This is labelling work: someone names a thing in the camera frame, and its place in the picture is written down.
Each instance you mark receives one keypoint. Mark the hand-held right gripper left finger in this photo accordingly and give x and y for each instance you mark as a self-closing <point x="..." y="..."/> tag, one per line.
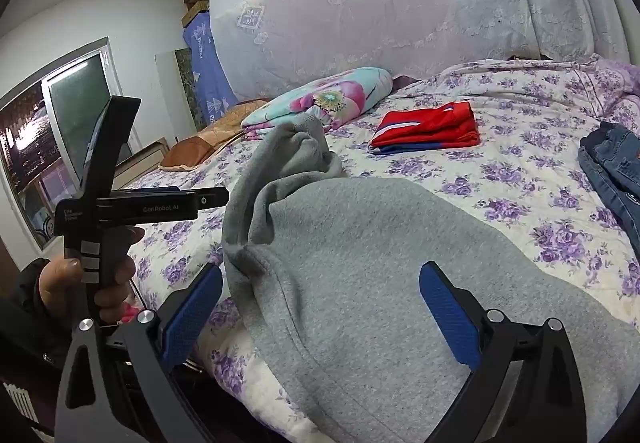
<point x="192" y="318"/>

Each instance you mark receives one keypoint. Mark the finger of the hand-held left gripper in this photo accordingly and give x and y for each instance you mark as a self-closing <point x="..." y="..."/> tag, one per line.
<point x="210" y="205"/>

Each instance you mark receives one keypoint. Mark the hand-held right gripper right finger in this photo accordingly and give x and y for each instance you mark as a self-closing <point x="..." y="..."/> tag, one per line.
<point x="445" y="318"/>

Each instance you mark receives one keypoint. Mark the grey pants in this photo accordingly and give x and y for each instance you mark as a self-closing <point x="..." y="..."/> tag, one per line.
<point x="360" y="248"/>

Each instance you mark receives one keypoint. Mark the person's left forearm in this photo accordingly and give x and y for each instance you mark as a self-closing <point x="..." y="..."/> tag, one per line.
<point x="25" y="313"/>

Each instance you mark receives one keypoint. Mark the person's left hand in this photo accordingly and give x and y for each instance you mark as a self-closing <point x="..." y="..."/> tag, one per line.
<point x="120" y="273"/>

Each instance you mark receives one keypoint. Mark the orange pillow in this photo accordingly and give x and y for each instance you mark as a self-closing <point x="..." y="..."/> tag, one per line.
<point x="200" y="148"/>

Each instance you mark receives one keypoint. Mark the window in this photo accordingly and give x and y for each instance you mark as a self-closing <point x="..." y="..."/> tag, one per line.
<point x="30" y="138"/>

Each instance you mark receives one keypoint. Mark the blue patterned cloth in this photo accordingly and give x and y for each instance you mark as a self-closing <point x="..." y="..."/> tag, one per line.
<point x="207" y="73"/>

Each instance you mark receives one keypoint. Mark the floral folded blanket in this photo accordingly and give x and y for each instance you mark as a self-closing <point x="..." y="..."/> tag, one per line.
<point x="325" y="98"/>

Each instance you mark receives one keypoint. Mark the purple floral bed sheet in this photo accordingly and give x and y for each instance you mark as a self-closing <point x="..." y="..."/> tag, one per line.
<point x="525" y="163"/>

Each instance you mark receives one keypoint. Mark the red folded garment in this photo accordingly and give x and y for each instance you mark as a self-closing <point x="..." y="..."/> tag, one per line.
<point x="425" y="128"/>

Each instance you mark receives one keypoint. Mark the blue jeans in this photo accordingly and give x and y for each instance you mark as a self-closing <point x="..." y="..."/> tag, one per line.
<point x="615" y="173"/>

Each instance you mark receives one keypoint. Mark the white lace cover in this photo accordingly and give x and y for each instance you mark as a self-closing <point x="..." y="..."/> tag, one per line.
<point x="400" y="8"/>

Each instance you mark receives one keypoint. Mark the purple quilt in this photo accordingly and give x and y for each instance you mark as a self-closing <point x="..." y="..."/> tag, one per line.
<point x="617" y="83"/>

